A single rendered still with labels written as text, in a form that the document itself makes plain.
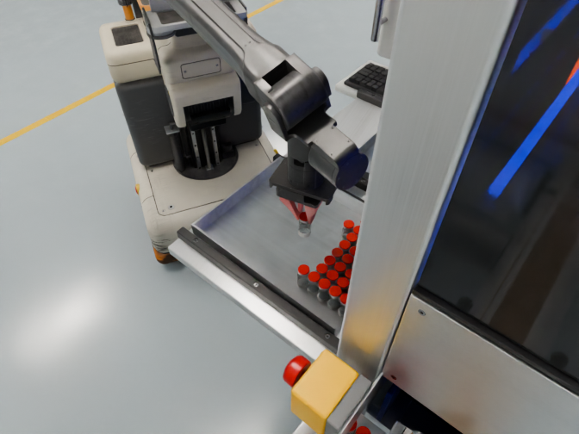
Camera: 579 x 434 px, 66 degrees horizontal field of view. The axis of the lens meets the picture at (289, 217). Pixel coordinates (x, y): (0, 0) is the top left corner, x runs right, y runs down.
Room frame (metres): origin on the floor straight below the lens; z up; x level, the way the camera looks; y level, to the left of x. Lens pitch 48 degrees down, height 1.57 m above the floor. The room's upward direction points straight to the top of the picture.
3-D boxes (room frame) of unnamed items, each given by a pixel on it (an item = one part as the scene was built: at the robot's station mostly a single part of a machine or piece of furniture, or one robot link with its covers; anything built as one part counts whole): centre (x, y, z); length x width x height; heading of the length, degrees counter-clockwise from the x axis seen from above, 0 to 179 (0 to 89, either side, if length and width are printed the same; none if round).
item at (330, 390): (0.21, -0.05, 1.00); 0.08 x 0.07 x 0.07; 51
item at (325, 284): (0.48, -0.11, 0.90); 0.18 x 0.02 x 0.05; 140
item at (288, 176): (0.51, -0.03, 1.10); 0.10 x 0.07 x 0.07; 65
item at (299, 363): (0.24, -0.01, 0.99); 0.04 x 0.04 x 0.04; 51
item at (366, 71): (1.15, -0.36, 0.82); 0.40 x 0.14 x 0.02; 50
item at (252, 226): (0.55, -0.03, 0.90); 0.34 x 0.26 x 0.04; 50
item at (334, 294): (0.46, -0.13, 0.90); 0.18 x 0.02 x 0.05; 140
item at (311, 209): (0.51, -0.02, 1.03); 0.07 x 0.07 x 0.09; 65
